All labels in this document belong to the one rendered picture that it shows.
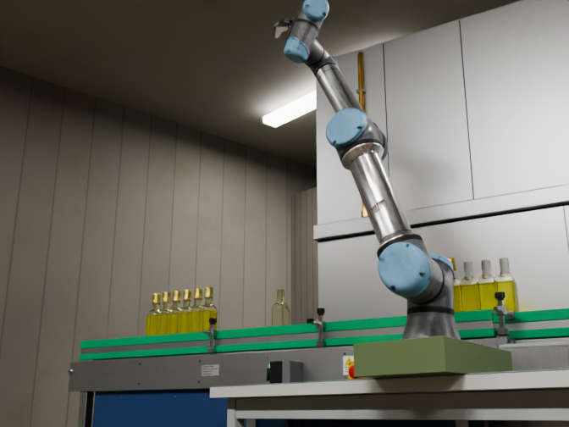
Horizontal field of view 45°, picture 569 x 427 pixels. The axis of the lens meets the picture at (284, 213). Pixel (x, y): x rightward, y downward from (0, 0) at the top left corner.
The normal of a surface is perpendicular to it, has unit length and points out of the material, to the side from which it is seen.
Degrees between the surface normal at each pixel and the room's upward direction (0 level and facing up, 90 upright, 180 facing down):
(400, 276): 94
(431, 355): 90
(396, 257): 94
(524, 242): 90
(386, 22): 180
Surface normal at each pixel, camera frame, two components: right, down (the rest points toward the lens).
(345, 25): 0.00, 0.96
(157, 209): 0.66, -0.22
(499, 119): -0.53, -0.24
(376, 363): -0.75, -0.19
